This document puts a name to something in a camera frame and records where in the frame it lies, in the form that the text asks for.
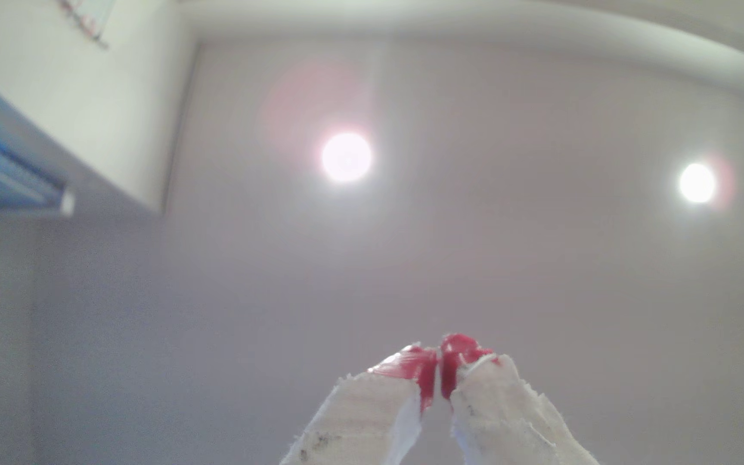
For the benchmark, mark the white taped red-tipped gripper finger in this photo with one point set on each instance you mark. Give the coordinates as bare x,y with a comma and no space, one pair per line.
365,413
507,413

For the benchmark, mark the round ceiling light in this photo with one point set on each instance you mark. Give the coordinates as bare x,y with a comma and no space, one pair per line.
697,183
346,157

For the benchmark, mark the wall hanging with red trim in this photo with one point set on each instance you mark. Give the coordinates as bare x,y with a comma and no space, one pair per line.
91,18

